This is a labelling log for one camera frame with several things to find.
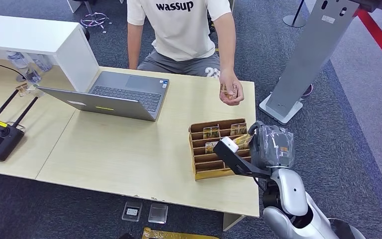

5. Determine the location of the thin black cable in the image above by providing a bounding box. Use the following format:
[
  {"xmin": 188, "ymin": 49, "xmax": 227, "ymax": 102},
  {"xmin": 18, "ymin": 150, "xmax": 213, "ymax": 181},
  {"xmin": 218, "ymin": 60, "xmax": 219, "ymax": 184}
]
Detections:
[{"xmin": 0, "ymin": 55, "xmax": 27, "ymax": 80}]

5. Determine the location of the stanchion post with round base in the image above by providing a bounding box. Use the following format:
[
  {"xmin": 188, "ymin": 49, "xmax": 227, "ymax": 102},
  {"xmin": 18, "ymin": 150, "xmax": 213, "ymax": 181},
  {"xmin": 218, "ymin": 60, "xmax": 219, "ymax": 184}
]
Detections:
[{"xmin": 283, "ymin": 0, "xmax": 307, "ymax": 28}]

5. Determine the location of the dark barrier post head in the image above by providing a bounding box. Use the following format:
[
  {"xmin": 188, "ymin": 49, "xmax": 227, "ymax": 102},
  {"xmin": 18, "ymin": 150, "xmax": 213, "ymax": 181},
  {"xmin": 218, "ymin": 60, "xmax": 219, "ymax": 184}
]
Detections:
[{"xmin": 351, "ymin": 0, "xmax": 382, "ymax": 16}]

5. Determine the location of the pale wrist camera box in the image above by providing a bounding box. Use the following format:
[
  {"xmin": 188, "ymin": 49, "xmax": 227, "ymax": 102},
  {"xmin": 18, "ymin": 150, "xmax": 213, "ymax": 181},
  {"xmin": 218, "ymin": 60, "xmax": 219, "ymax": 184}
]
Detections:
[{"xmin": 220, "ymin": 136, "xmax": 240, "ymax": 153}]

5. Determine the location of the hotel key card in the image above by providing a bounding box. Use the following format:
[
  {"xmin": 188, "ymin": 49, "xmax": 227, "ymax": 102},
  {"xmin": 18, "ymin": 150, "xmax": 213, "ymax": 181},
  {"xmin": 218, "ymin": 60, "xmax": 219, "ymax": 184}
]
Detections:
[
  {"xmin": 233, "ymin": 133, "xmax": 253, "ymax": 150},
  {"xmin": 204, "ymin": 141, "xmax": 220, "ymax": 155},
  {"xmin": 230, "ymin": 122, "xmax": 248, "ymax": 136},
  {"xmin": 202, "ymin": 124, "xmax": 221, "ymax": 139}
]

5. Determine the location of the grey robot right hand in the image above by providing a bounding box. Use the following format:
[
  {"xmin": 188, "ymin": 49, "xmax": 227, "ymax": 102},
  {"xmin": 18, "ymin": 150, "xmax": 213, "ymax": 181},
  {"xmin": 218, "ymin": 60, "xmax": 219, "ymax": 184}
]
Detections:
[{"xmin": 248, "ymin": 120, "xmax": 296, "ymax": 170}]

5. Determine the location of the cable at kiosk base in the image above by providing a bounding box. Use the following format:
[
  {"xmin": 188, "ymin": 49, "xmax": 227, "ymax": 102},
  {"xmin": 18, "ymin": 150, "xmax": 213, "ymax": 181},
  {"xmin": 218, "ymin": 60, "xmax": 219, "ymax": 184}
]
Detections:
[{"xmin": 301, "ymin": 83, "xmax": 314, "ymax": 99}]

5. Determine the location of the grey open laptop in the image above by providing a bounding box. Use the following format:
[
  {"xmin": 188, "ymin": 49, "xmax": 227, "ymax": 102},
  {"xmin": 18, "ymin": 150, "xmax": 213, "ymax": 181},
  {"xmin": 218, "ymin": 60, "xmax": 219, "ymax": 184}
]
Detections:
[{"xmin": 36, "ymin": 70, "xmax": 171, "ymax": 122}]

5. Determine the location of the beige desk leg panel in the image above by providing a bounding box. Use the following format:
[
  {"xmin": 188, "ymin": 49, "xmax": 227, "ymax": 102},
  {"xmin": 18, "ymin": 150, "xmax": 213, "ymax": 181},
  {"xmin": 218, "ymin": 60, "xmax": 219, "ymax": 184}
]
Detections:
[{"xmin": 222, "ymin": 212, "xmax": 246, "ymax": 232}]

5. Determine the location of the white desk riser shelf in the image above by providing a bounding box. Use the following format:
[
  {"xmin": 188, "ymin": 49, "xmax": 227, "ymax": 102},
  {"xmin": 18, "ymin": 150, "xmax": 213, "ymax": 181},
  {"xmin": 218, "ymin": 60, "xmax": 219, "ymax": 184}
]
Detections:
[{"xmin": 0, "ymin": 13, "xmax": 100, "ymax": 93}]

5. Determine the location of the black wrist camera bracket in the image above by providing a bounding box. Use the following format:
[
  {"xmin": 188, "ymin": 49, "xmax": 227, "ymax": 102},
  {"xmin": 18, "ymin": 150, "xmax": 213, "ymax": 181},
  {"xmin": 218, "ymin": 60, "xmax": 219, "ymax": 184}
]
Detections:
[{"xmin": 212, "ymin": 143, "xmax": 273, "ymax": 180}]

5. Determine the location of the chrome office chair base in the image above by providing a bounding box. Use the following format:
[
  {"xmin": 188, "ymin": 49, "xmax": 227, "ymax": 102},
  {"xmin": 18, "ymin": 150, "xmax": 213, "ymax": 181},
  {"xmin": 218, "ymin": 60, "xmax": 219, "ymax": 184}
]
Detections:
[{"xmin": 79, "ymin": 0, "xmax": 112, "ymax": 34}]

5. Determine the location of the clear plastic water bottle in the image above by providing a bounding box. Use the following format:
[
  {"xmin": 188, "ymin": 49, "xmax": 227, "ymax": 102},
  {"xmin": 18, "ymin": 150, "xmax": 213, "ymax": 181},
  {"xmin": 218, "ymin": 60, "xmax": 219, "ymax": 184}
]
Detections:
[
  {"xmin": 31, "ymin": 53, "xmax": 53, "ymax": 73},
  {"xmin": 7, "ymin": 50, "xmax": 43, "ymax": 84}
]

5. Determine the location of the clear plastic case with insert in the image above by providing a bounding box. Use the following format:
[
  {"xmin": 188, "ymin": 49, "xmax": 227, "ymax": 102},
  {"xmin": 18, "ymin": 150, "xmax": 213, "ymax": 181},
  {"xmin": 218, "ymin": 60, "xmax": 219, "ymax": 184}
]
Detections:
[{"xmin": 121, "ymin": 201, "xmax": 143, "ymax": 223}]

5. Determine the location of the red barrier belt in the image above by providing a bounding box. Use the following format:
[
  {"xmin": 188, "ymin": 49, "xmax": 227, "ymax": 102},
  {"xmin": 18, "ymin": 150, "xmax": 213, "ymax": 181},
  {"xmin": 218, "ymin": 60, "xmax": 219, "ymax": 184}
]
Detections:
[{"xmin": 355, "ymin": 7, "xmax": 382, "ymax": 76}]

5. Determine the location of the empty clear plastic case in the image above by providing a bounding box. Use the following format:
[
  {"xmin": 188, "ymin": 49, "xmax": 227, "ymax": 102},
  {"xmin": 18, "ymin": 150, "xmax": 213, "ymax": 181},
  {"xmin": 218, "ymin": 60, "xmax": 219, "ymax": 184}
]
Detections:
[{"xmin": 148, "ymin": 203, "xmax": 169, "ymax": 225}]

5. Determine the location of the wooden slotted card holder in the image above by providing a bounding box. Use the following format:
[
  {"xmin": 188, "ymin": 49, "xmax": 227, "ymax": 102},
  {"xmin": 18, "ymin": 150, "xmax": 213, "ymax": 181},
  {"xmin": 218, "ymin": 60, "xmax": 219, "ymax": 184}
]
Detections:
[{"xmin": 188, "ymin": 118, "xmax": 256, "ymax": 181}]

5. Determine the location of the person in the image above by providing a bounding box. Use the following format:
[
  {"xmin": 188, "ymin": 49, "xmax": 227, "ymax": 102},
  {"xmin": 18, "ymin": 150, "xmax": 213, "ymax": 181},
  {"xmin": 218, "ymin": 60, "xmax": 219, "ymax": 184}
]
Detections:
[{"xmin": 126, "ymin": 0, "xmax": 245, "ymax": 107}]

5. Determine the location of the person's left hand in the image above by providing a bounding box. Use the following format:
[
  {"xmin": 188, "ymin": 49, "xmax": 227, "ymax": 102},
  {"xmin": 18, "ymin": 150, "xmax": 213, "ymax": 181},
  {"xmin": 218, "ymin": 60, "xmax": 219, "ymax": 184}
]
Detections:
[{"xmin": 218, "ymin": 69, "xmax": 245, "ymax": 107}]

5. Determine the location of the gold foil sheet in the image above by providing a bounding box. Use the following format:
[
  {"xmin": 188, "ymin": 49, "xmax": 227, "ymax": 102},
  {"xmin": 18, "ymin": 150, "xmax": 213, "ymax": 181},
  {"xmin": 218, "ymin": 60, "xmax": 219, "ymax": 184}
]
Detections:
[{"xmin": 141, "ymin": 227, "xmax": 220, "ymax": 239}]

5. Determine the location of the grey slanted kiosk stand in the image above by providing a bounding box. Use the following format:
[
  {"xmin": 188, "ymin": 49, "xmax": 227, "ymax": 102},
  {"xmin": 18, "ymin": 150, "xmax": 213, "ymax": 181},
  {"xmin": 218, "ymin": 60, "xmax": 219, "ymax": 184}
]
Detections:
[{"xmin": 259, "ymin": 0, "xmax": 362, "ymax": 125}]

